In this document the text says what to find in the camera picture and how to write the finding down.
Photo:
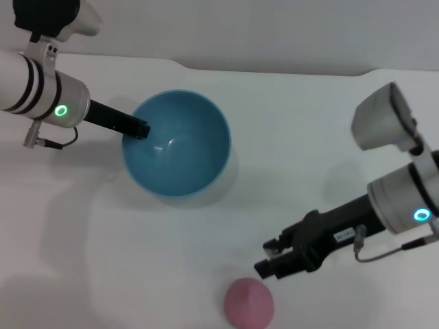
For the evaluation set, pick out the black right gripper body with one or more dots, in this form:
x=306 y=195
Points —
x=326 y=233

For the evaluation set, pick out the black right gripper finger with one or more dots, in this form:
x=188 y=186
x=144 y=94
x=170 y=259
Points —
x=276 y=247
x=278 y=267

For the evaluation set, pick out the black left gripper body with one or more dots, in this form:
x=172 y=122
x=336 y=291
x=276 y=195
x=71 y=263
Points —
x=109 y=118

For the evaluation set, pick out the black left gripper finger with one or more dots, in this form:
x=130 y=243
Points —
x=143 y=129

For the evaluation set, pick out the pink toy peach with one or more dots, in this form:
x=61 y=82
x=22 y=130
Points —
x=248 y=303

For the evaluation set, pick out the blue ceramic bowl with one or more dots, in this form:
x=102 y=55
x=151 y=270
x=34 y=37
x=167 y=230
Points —
x=185 y=161

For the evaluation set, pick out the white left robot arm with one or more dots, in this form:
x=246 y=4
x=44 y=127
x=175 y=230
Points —
x=37 y=92

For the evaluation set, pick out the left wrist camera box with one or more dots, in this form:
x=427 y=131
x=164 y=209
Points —
x=55 y=15

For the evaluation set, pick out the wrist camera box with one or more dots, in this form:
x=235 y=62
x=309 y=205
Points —
x=55 y=15
x=380 y=116

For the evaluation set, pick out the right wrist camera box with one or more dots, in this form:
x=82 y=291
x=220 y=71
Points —
x=380 y=116

